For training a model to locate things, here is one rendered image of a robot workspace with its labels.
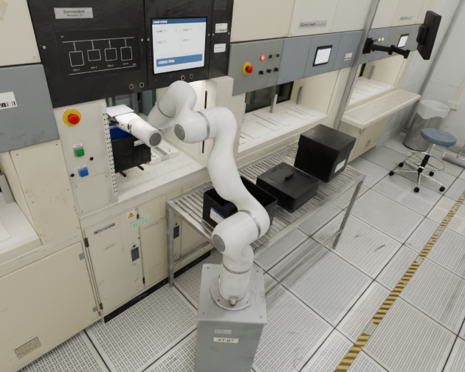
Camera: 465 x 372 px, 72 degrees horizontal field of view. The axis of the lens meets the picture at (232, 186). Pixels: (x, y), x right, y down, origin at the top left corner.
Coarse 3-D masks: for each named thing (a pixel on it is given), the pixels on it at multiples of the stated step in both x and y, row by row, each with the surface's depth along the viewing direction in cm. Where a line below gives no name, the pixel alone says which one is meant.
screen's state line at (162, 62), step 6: (198, 54) 149; (156, 60) 135; (162, 60) 137; (168, 60) 139; (174, 60) 142; (180, 60) 144; (186, 60) 146; (192, 60) 148; (198, 60) 151; (156, 66) 137
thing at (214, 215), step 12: (204, 192) 162; (216, 192) 169; (252, 192) 175; (264, 192) 168; (204, 204) 164; (216, 204) 156; (228, 204) 181; (264, 204) 171; (204, 216) 168; (216, 216) 159; (228, 216) 152
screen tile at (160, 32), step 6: (156, 30) 129; (162, 30) 131; (168, 30) 133; (156, 36) 130; (162, 36) 132; (168, 36) 134; (174, 36) 136; (174, 42) 137; (156, 48) 133; (162, 48) 135; (168, 48) 137; (174, 48) 139; (156, 54) 134; (162, 54) 136; (168, 54) 138
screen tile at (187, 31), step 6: (186, 30) 139; (192, 30) 141; (198, 30) 143; (186, 36) 140; (192, 36) 142; (198, 36) 144; (192, 42) 144; (198, 42) 146; (186, 48) 143; (192, 48) 145; (198, 48) 148
